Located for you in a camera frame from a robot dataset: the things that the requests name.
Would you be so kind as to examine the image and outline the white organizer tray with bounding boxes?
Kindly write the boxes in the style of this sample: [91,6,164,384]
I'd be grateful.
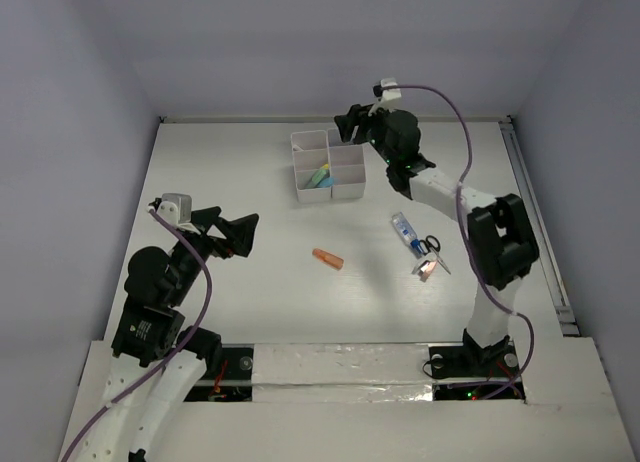
[327,129,366,200]
[290,130,331,204]

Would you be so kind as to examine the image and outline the white organizer tray right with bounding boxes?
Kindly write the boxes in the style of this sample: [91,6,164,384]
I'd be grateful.
[327,129,366,200]

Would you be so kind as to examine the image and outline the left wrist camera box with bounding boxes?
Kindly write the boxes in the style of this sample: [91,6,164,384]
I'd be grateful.
[148,193,192,228]

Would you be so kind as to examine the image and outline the clear glue bottle blue cap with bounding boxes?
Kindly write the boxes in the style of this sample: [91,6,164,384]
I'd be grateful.
[391,212,424,257]

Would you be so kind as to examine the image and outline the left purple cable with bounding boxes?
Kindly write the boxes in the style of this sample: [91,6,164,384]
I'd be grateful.
[59,211,214,462]

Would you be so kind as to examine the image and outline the light blue marker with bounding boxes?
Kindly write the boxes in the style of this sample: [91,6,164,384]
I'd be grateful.
[317,177,334,188]

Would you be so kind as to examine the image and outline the pink white correction tape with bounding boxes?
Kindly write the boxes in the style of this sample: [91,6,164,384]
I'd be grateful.
[412,258,438,282]

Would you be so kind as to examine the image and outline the black handled scissors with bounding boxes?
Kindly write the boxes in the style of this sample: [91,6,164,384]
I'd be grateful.
[419,235,452,275]

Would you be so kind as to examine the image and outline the green clear highlighter marker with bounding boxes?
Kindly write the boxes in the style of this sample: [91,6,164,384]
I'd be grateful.
[305,168,329,189]

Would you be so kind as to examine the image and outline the orange highlighter marker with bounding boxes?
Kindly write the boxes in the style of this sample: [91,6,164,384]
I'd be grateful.
[312,248,344,270]

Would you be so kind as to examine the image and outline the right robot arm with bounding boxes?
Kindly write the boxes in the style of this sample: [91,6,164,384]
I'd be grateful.
[334,104,539,379]

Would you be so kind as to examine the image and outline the white organizer tray left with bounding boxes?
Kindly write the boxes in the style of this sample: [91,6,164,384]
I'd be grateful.
[290,130,331,204]

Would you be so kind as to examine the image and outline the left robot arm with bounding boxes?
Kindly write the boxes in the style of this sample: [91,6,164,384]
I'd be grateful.
[61,193,259,461]

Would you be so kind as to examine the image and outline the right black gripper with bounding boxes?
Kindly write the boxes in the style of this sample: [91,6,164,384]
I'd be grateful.
[332,100,396,166]

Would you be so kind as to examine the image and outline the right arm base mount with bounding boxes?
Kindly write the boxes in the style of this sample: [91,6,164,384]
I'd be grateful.
[422,343,526,401]

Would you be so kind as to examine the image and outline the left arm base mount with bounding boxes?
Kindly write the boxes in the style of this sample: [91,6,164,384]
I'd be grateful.
[185,344,254,403]

